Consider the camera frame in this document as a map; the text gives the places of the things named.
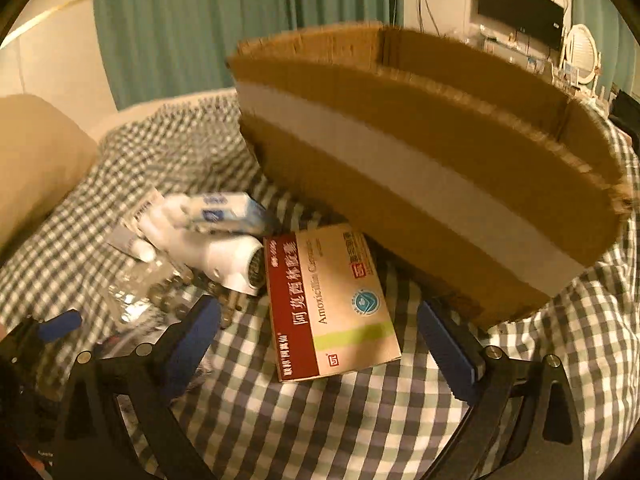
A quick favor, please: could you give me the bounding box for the white dressing table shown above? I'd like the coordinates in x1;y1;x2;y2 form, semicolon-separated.
550;62;613;111

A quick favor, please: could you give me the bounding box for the brown cardboard box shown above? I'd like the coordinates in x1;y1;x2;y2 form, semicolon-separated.
227;22;633;328

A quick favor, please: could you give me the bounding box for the white sachet with black label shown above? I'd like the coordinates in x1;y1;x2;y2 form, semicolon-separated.
132;190;166;231

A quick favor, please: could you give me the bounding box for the black chair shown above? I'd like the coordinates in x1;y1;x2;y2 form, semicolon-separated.
607;89;640;146

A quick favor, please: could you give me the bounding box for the cream pillow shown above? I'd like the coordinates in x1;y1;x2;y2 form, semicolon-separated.
0;94;98;261

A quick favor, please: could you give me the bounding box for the black flat screen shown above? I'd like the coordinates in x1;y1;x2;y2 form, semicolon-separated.
477;0;565;52

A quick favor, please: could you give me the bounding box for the cream bed sheet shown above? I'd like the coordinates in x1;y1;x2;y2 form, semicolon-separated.
97;87;238;136

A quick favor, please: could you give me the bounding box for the white oval mirror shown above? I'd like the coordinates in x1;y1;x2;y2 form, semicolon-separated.
562;24;601;86

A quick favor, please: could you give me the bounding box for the red and cream medicine box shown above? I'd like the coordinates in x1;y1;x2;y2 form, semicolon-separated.
263;224;403;383

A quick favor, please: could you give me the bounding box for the silver blister pack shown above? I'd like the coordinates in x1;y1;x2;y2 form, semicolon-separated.
105;225;151;261

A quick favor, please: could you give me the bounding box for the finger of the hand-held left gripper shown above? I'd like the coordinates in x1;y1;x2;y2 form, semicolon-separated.
0;310;83;361

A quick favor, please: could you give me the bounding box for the blue and white medicine box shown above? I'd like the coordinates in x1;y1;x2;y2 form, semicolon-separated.
187;191;268;235

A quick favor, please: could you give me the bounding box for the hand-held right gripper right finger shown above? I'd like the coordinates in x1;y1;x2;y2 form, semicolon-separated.
416;297;586;480

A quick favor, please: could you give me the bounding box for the checked blanket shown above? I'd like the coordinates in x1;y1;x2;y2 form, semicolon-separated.
0;92;640;480

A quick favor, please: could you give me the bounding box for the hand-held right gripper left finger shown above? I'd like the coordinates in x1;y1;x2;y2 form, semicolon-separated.
52;295;223;480

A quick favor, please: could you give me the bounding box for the clear capsule blister pack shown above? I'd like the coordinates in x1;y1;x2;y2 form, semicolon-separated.
107;260;246;331

